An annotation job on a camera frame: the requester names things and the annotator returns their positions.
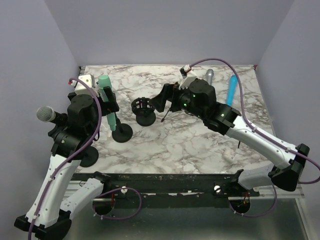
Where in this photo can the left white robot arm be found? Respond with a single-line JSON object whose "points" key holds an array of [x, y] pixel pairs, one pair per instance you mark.
{"points": [[50, 216]]}

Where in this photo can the black round-base clip stand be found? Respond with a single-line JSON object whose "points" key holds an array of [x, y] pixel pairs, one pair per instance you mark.
{"points": [[123, 132]]}

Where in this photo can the black round-base shock mount stand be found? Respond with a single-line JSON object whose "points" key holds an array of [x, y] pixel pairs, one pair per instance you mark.
{"points": [[143, 111]]}

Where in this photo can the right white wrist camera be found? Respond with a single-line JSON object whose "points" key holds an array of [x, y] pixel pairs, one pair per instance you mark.
{"points": [[188, 76]]}

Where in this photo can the black round-base mic stand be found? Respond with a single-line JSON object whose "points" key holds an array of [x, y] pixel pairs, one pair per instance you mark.
{"points": [[90, 157]]}

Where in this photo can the black tripod shock mount stand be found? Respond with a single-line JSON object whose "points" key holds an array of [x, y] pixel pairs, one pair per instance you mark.
{"points": [[163, 119]]}

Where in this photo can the blue microphone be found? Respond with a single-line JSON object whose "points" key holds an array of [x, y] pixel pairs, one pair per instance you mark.
{"points": [[231, 90]]}

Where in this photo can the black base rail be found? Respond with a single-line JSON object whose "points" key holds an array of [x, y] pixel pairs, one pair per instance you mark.
{"points": [[162, 191]]}

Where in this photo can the black microphone silver grille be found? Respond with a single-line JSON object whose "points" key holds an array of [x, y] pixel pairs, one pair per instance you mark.
{"points": [[48, 114]]}

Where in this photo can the grey microphone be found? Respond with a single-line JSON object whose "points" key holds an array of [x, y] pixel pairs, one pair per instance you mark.
{"points": [[209, 76]]}

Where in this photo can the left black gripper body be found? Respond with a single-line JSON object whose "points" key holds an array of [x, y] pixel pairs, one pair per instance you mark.
{"points": [[111, 106]]}

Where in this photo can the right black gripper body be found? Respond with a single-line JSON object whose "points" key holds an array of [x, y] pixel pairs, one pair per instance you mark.
{"points": [[180, 98]]}

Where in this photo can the teal microphone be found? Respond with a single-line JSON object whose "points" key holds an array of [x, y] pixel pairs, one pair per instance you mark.
{"points": [[105, 82]]}

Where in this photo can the small white plastic piece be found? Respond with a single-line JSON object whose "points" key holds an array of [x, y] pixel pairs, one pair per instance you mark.
{"points": [[229, 156]]}

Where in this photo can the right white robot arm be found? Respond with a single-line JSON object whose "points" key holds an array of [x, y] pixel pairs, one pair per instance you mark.
{"points": [[199, 100]]}

